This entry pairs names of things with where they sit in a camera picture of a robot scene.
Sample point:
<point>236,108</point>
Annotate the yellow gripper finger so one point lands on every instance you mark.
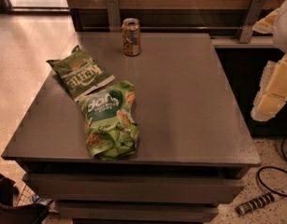
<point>272,96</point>
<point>267,24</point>

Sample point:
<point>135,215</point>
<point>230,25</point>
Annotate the orange soda can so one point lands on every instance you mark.
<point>131,37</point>

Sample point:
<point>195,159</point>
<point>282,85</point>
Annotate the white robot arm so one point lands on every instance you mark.
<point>280,30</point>

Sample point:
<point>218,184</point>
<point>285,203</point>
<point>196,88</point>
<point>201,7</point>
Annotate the grey drawer cabinet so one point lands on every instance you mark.
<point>177,154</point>

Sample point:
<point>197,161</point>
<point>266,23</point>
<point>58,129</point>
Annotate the striped power strip on floor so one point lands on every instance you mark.
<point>254,204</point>

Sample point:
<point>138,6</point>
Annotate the light green rice chips bag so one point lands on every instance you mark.
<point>110,118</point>

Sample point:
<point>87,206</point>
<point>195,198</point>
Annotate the dark green chip bag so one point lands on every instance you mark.
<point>80,73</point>

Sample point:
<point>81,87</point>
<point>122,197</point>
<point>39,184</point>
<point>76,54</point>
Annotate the dark bin on floor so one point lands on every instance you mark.
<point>33,213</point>

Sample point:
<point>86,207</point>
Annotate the right metal wall bracket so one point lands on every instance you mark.
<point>253,12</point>

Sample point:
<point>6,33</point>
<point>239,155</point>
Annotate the metal wall bracket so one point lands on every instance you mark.
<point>114,15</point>
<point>253,12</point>

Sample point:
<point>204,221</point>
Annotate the left metal wall bracket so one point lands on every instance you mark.
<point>114,15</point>

